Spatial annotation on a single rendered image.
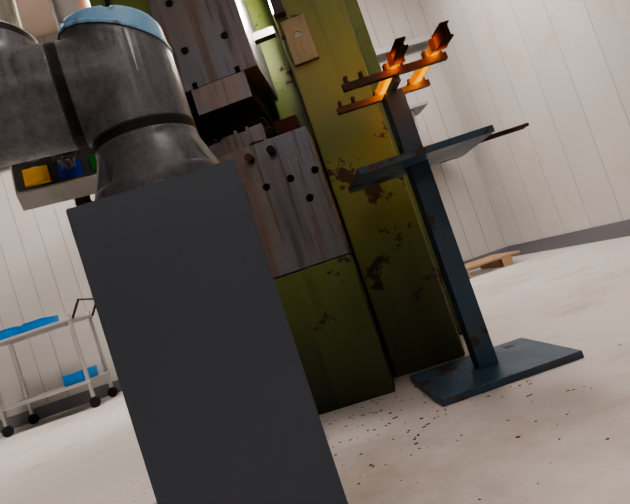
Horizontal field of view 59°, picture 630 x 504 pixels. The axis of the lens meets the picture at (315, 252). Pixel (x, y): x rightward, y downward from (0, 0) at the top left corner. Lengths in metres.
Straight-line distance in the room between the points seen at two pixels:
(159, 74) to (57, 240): 5.41
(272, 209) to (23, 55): 1.15
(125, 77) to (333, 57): 1.40
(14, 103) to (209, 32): 1.35
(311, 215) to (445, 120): 4.75
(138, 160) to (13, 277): 5.58
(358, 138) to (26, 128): 1.41
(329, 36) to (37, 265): 4.64
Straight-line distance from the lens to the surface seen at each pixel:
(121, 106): 0.82
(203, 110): 2.04
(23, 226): 6.34
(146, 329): 0.73
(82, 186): 1.95
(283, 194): 1.86
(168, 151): 0.78
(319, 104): 2.11
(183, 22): 2.16
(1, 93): 0.84
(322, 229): 1.83
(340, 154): 2.06
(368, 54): 2.62
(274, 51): 2.56
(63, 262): 6.17
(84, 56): 0.85
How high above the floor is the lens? 0.41
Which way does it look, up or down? 3 degrees up
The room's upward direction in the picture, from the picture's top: 19 degrees counter-clockwise
